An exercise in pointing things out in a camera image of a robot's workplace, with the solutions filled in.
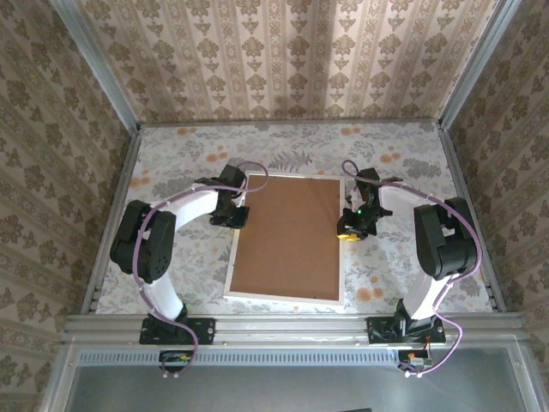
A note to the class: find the brown backing board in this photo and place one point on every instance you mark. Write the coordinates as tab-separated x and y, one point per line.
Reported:
287	236

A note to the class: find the white picture frame with glass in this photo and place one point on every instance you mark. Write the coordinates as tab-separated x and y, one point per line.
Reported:
283	299

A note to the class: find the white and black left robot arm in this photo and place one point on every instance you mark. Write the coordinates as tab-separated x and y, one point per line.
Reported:
158	257

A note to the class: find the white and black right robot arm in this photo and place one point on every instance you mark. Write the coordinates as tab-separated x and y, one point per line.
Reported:
442	244

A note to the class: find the black right connector box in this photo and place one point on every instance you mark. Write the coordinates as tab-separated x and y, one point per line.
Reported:
414	360

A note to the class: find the black connector box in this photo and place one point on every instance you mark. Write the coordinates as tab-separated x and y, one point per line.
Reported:
173	359
414	360

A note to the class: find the black left connector box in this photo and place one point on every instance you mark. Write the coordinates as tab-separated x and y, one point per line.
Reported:
173	359

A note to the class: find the grey metal panel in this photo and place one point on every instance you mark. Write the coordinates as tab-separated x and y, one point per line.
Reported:
279	390

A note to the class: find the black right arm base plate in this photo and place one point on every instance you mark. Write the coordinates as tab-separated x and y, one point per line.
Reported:
373	339

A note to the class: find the aluminium table side rail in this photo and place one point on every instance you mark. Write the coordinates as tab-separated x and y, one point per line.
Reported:
125	171
458	171

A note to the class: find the long aluminium mounting rail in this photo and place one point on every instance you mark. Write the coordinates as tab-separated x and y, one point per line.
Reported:
291	328

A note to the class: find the thin aluminium table end rail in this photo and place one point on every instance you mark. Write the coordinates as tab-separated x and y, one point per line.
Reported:
291	121

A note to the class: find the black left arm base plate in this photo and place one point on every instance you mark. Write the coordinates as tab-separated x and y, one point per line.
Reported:
199	337

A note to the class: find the aluminium corner post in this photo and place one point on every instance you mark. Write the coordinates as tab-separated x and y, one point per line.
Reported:
474	64
96	64

